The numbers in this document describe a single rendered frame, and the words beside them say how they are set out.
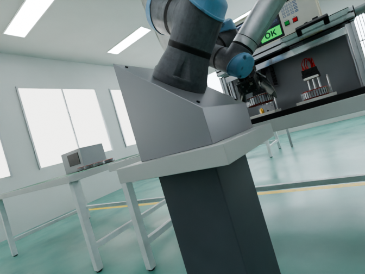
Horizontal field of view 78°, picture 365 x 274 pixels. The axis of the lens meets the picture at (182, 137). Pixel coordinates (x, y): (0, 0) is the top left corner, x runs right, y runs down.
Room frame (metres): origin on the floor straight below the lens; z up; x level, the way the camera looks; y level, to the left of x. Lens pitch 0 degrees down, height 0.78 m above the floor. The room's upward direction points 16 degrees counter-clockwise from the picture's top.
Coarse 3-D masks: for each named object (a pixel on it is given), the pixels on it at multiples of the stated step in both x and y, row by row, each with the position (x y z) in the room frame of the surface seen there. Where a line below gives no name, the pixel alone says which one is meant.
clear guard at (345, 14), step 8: (336, 16) 0.83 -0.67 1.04; (344, 16) 0.80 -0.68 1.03; (352, 16) 0.78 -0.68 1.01; (320, 24) 0.86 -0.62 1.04; (328, 24) 0.83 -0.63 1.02; (336, 24) 0.81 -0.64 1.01; (344, 24) 1.02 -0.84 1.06; (304, 32) 0.89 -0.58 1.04; (312, 32) 0.86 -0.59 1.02; (320, 32) 0.84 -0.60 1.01; (328, 32) 1.06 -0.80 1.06; (280, 40) 0.95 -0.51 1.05; (288, 40) 0.92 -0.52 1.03; (296, 40) 0.89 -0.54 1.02; (304, 40) 1.08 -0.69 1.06
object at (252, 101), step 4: (256, 96) 0.90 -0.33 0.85; (260, 96) 0.89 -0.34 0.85; (264, 96) 0.89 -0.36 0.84; (268, 96) 0.90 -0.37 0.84; (272, 96) 0.91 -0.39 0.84; (248, 100) 0.93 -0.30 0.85; (252, 100) 0.92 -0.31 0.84; (256, 100) 0.90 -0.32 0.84; (260, 100) 0.90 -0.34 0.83; (264, 100) 0.89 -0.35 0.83; (268, 100) 0.90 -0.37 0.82; (272, 100) 0.91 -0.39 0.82; (248, 104) 0.94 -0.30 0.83; (252, 104) 0.92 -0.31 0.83; (256, 104) 0.91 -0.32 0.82; (260, 104) 0.99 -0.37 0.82
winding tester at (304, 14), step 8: (288, 0) 1.12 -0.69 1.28; (296, 0) 1.10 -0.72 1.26; (304, 0) 1.08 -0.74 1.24; (312, 0) 1.06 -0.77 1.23; (288, 8) 1.12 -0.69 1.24; (296, 8) 1.10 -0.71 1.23; (304, 8) 1.09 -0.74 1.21; (312, 8) 1.07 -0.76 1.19; (280, 16) 1.15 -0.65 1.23; (288, 16) 1.13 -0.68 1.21; (296, 16) 1.11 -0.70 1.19; (304, 16) 1.09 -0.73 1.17; (312, 16) 1.07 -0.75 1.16; (240, 24) 1.26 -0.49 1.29; (280, 24) 1.15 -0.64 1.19; (288, 24) 1.13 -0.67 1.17; (296, 24) 1.11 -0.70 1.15; (288, 32) 1.14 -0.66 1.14; (272, 40) 1.18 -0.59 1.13; (256, 48) 1.23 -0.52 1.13
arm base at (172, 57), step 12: (168, 48) 0.56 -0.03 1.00; (180, 48) 0.54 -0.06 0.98; (192, 48) 0.53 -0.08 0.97; (168, 60) 0.55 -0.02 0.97; (180, 60) 0.54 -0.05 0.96; (192, 60) 0.54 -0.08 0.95; (204, 60) 0.56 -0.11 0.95; (156, 72) 0.57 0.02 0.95; (168, 72) 0.55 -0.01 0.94; (180, 72) 0.55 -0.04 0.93; (192, 72) 0.55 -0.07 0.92; (204, 72) 0.57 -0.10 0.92; (168, 84) 0.55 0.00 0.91; (180, 84) 0.55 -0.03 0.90; (192, 84) 0.55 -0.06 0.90; (204, 84) 0.58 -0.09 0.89
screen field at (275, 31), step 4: (272, 28) 1.17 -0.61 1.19; (276, 28) 1.16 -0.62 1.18; (280, 28) 1.15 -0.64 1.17; (268, 32) 1.19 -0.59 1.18; (272, 32) 1.18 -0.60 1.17; (276, 32) 1.17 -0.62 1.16; (280, 32) 1.16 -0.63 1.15; (264, 36) 1.20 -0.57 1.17; (268, 36) 1.19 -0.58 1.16; (272, 36) 1.18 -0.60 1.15; (264, 40) 1.21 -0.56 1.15
